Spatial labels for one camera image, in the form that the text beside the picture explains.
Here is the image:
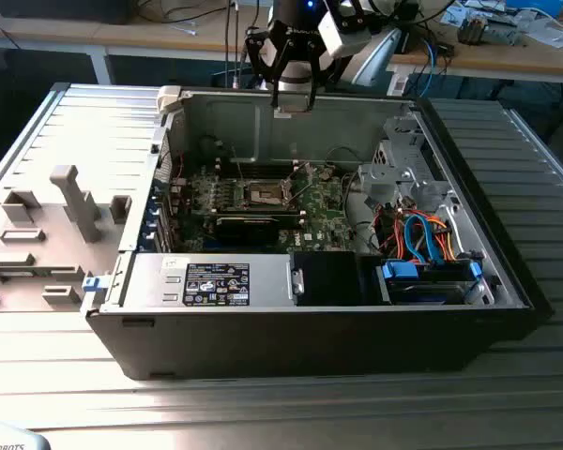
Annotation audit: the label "black fan shroud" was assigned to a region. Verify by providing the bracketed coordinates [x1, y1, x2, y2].
[290, 250, 372, 308]

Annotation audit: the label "blue flat data wire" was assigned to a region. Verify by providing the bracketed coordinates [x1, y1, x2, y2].
[403, 216, 428, 263]
[415, 209, 448, 266]

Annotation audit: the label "black power supply label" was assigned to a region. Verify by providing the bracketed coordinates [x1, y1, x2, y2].
[182, 262, 252, 308]

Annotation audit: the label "expansion slot bracket row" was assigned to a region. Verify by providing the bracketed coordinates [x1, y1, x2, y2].
[140, 175, 177, 254]

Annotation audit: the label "silver metal drive cage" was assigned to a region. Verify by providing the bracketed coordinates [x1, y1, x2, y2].
[358, 112, 456, 212]

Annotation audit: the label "papers and plastic bags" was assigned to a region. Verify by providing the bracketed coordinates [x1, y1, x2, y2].
[520, 11, 563, 48]

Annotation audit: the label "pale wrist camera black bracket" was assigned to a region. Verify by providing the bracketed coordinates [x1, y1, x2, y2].
[317, 0, 374, 58]

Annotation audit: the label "black box on desk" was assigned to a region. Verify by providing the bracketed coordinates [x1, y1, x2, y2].
[400, 18, 426, 56]

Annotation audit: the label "black monitor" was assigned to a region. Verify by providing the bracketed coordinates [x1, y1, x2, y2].
[0, 0, 132, 24]

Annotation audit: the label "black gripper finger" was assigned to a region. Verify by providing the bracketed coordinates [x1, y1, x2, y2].
[304, 39, 335, 113]
[243, 28, 294, 110]

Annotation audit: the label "black graphics card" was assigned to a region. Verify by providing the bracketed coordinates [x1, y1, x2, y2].
[214, 215, 282, 246]

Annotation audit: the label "hard disk in blue carrier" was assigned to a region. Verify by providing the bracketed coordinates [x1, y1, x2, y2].
[374, 260, 483, 307]

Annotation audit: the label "grey metal device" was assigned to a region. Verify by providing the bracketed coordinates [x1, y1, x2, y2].
[485, 18, 522, 46]

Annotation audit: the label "red power wires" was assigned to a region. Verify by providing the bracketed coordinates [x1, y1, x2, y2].
[373, 208, 407, 257]

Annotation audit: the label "blue round cable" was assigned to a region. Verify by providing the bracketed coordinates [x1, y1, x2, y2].
[419, 36, 441, 98]

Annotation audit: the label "wooden desk white frame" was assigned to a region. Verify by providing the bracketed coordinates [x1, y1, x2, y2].
[0, 0, 273, 85]

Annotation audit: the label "metal CPU cooler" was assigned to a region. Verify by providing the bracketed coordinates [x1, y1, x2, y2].
[457, 13, 489, 46]

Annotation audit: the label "white labelled adapter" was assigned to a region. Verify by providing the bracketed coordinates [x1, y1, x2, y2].
[387, 69, 410, 98]

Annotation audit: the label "grey parts rack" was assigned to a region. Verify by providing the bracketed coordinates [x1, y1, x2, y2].
[0, 163, 137, 313]

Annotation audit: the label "beige case latch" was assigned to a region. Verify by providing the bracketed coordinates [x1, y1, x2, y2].
[157, 85, 191, 116]

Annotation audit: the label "CPU socket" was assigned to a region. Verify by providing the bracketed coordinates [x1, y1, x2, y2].
[241, 177, 297, 211]

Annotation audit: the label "black open PC case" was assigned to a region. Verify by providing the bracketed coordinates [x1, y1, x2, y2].
[84, 86, 553, 382]

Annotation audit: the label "green motherboard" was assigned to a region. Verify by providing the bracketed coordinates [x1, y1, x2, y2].
[168, 161, 358, 254]

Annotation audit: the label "silver power supply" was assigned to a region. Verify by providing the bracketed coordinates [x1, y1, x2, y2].
[121, 252, 296, 310]

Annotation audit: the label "hanging black cables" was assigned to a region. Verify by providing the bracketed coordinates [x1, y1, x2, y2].
[222, 0, 246, 90]

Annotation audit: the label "orange power wires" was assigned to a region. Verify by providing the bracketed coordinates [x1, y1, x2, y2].
[421, 213, 457, 262]

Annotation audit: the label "silver power supply handle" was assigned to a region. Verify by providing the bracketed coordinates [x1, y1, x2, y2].
[286, 262, 307, 297]

